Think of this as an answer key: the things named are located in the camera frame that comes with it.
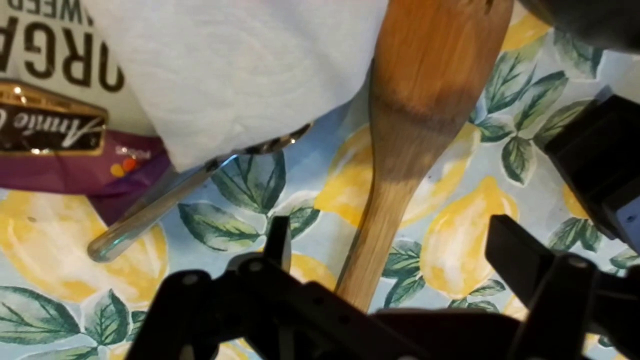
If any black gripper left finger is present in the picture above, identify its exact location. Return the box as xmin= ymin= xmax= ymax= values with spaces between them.
xmin=125 ymin=214 xmax=429 ymax=360

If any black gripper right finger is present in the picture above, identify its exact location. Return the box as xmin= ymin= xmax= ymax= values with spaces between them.
xmin=485 ymin=215 xmax=640 ymax=360

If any black pot with handle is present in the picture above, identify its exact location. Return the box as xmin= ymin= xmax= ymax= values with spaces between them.
xmin=521 ymin=0 xmax=640 ymax=53

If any floral lemon tablecloth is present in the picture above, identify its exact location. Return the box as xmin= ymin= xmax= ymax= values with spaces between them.
xmin=0 ymin=9 xmax=638 ymax=360

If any small black box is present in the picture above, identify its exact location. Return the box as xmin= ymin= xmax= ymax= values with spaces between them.
xmin=544 ymin=94 xmax=640 ymax=251

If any purple snack packet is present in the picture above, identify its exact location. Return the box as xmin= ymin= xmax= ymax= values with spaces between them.
xmin=0 ymin=0 xmax=168 ymax=224

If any white paper napkin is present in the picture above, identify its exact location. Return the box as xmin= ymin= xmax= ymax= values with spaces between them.
xmin=83 ymin=0 xmax=389 ymax=169

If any wooden spatula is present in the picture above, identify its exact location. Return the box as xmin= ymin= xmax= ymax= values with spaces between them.
xmin=336 ymin=0 xmax=517 ymax=310

